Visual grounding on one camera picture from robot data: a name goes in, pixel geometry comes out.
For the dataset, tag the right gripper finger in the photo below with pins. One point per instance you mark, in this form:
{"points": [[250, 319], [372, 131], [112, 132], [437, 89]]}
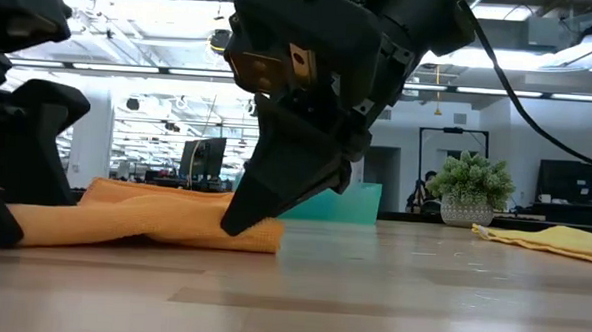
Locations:
{"points": [[291, 171]]}

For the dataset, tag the orange microfiber towel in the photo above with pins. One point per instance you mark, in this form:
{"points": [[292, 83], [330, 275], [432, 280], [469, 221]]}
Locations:
{"points": [[148, 219]]}

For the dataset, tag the yellow microfiber towel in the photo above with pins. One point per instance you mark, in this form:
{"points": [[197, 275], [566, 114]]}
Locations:
{"points": [[563, 243]]}

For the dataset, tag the teal translucent plastic basket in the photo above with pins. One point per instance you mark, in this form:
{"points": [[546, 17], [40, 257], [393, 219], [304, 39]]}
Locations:
{"points": [[354, 206]]}

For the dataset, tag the white building pillar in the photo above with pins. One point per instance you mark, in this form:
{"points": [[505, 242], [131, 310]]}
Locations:
{"points": [[94, 142]]}

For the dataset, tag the black background computer monitor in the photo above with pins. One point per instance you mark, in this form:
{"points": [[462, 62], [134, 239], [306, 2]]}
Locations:
{"points": [[203, 157]]}

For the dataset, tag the grey door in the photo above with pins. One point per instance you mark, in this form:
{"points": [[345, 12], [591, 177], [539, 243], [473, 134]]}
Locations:
{"points": [[383, 177]]}

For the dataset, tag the person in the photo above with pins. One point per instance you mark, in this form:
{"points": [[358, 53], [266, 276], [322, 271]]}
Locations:
{"points": [[429, 179]]}

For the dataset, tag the artificial green potted plant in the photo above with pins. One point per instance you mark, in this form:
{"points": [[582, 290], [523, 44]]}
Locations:
{"points": [[470, 188]]}

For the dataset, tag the white mug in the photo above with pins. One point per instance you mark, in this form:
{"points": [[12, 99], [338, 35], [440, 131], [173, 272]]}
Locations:
{"points": [[545, 198]]}

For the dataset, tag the black storage cabinet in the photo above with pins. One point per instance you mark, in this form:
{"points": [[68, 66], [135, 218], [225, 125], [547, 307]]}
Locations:
{"points": [[575, 183]]}

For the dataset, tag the black background stand frame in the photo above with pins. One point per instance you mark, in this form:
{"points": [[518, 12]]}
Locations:
{"points": [[453, 129]]}

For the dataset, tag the black overhead camera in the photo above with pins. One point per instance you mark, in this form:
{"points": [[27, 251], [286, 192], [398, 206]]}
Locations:
{"points": [[220, 40]]}

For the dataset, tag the black aluminium table frame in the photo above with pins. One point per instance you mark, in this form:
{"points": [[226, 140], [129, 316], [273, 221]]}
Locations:
{"points": [[523, 225]]}

